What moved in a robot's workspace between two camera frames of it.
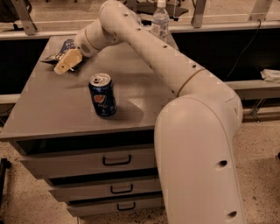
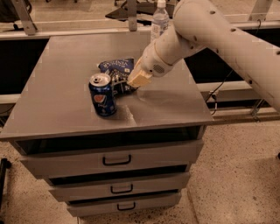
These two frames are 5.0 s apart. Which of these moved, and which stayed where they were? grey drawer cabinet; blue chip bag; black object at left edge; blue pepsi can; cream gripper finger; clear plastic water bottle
Moved: blue chip bag; cream gripper finger
Stayed: black object at left edge; clear plastic water bottle; blue pepsi can; grey drawer cabinet
